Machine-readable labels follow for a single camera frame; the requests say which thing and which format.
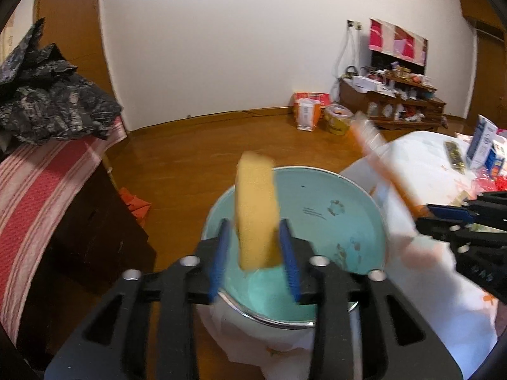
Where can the orange cloth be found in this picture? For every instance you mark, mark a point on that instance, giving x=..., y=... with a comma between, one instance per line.
x=134, y=206

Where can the dark patterned packet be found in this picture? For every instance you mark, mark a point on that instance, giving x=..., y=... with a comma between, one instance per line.
x=454, y=156

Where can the tall blue and white carton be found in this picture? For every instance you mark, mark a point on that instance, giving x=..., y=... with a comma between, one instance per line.
x=481, y=138

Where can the orange cardboard box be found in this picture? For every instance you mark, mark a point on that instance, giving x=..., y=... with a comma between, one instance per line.
x=313, y=97

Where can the orange and white wrapper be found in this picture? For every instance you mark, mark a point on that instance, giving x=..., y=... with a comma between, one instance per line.
x=380, y=158

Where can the white flat box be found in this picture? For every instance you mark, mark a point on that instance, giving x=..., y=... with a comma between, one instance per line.
x=366, y=83

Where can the dark wooden cabinet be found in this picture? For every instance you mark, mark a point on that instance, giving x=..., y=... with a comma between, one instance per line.
x=99, y=225

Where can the red mesh net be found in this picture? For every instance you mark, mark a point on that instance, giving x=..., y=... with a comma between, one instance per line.
x=493, y=184

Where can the wall socket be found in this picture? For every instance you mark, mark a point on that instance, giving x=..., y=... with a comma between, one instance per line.
x=355, y=24

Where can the small blue box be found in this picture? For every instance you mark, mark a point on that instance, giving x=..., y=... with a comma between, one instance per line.
x=497, y=158

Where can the wooden tv cabinet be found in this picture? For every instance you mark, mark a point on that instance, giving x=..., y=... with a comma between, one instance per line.
x=356, y=101

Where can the wooden door with frame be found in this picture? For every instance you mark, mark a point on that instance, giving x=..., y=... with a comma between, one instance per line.
x=489, y=67

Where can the black television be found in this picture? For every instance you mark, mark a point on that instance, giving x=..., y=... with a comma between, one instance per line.
x=380, y=60

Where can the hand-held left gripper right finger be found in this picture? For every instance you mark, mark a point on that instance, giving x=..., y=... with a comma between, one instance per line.
x=291, y=265

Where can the yellow sponge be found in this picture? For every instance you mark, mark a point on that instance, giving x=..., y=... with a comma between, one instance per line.
x=255, y=206

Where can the white printed tablecloth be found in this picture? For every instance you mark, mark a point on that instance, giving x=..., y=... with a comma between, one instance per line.
x=427, y=304

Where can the red and white cloth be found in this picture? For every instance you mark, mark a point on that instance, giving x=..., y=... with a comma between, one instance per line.
x=396, y=39

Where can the black patterned jacket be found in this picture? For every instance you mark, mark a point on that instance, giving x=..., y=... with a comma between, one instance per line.
x=51, y=99

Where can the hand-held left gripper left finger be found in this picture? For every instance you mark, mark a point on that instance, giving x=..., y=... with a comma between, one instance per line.
x=220, y=261

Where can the red striped cloth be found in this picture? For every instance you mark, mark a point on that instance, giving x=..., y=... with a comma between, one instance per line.
x=35, y=206

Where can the teal round bin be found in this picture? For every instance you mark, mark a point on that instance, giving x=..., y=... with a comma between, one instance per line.
x=340, y=221

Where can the yellow plastic bucket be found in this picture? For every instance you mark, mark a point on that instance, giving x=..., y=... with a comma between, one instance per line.
x=338, y=122

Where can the white paper bag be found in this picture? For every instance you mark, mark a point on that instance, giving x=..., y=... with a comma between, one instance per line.
x=307, y=116

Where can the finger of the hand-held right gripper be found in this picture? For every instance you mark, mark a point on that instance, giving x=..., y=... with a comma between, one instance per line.
x=451, y=213
x=439, y=229

